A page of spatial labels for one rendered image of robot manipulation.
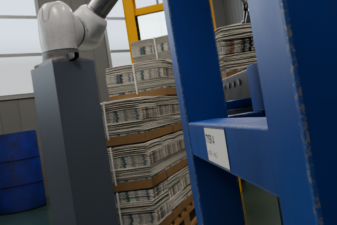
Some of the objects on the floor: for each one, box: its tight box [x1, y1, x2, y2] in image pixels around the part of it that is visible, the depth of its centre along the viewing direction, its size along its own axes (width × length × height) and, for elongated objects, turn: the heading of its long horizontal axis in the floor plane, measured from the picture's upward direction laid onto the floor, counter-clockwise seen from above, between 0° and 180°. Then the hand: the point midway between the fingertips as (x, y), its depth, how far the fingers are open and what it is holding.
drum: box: [0, 130, 47, 215], centre depth 504 cm, size 52×52×78 cm
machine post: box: [158, 0, 245, 225], centre depth 96 cm, size 9×9×155 cm
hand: (239, 9), depth 220 cm, fingers open, 13 cm apart
